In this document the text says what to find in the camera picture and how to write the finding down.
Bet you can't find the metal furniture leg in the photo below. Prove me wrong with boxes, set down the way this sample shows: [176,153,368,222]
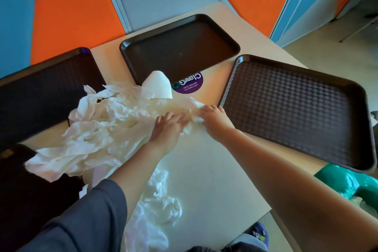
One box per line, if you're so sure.
[339,14,378,43]

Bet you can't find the person's left forearm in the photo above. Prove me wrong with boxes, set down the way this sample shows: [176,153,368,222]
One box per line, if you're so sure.
[108,140,175,220]

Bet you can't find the dark brown plastic tray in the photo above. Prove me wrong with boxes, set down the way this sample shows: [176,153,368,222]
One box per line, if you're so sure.
[0,47,107,152]

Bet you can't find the person's right forearm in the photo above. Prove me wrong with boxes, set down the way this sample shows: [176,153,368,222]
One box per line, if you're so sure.
[219,129,378,252]

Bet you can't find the blue shoe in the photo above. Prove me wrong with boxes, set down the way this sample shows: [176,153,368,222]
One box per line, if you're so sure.
[245,222,270,250]

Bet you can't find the teal plastic bag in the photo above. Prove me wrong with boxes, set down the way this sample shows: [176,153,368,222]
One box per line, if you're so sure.
[314,163,378,206]

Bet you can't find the grey sleeve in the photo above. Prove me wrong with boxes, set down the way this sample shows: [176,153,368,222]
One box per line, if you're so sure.
[17,179,128,252]

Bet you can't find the white paper cup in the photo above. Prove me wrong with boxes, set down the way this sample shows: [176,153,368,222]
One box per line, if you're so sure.
[142,70,173,99]

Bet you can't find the white paper pile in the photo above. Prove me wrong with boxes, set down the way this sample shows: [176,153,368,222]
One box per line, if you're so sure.
[25,82,207,188]

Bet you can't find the diamond-patterned dark brown tray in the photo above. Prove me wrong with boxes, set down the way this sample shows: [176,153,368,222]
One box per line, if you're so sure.
[218,54,377,174]

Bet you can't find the crumpled white plastic bag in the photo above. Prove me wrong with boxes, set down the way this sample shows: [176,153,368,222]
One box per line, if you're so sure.
[123,169,183,252]

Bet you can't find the round purple sticker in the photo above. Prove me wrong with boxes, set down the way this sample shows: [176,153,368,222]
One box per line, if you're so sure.
[171,72,204,95]

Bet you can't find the smooth dark brown tray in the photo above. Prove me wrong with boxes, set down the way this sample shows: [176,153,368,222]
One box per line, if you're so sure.
[119,14,241,86]

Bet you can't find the person's left hand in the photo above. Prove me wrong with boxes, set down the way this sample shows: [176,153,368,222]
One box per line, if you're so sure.
[148,112,190,157]

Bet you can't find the person's right hand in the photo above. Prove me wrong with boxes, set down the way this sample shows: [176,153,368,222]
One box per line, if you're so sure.
[198,105,237,144]

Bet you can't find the black bag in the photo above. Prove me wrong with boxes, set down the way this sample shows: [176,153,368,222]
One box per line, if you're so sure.
[0,144,85,252]

